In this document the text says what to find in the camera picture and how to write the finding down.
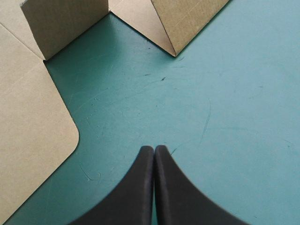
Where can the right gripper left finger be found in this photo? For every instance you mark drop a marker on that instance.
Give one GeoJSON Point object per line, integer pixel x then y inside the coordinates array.
{"type": "Point", "coordinates": [131, 197]}

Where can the brown cardboard box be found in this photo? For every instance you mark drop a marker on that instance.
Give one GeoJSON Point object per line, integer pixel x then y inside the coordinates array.
{"type": "Point", "coordinates": [28, 112]}

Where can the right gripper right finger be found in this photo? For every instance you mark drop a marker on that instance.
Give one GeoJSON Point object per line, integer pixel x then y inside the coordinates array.
{"type": "Point", "coordinates": [178, 199]}

